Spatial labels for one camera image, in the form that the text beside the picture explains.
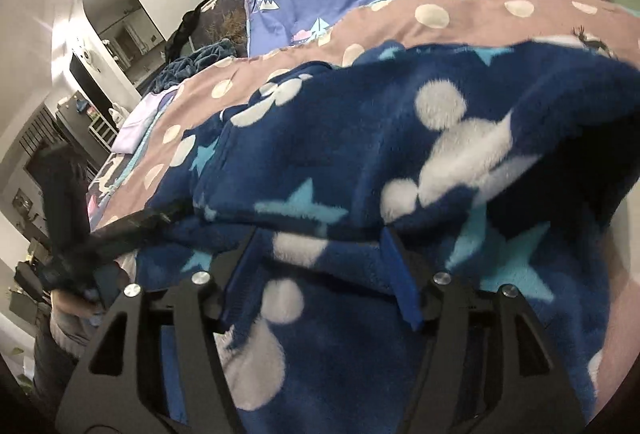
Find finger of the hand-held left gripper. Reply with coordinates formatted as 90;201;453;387
92;204;193;265

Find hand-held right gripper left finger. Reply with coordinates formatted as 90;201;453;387
55;230;262;434

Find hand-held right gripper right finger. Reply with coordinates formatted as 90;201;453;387
381;229;587;434

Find blue fleece garment white print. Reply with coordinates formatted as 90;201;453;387
135;41;640;434

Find white slatted rack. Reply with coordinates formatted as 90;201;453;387
87;106;126;151

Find light purple pillow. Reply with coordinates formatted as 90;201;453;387
112;86;182;155

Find person's grey top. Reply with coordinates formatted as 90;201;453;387
47;289;107;361

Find person's dark pants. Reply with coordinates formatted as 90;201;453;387
31;319;87;417

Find teal knitted blanket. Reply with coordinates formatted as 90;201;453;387
145;38;238;94

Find black bag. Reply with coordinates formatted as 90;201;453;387
164;0;217;60

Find dark brown headboard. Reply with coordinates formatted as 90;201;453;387
200;0;249;59

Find pink dotted duvet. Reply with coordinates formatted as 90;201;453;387
92;0;640;420

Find arched wall mirror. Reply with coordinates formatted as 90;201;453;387
77;0;167;90

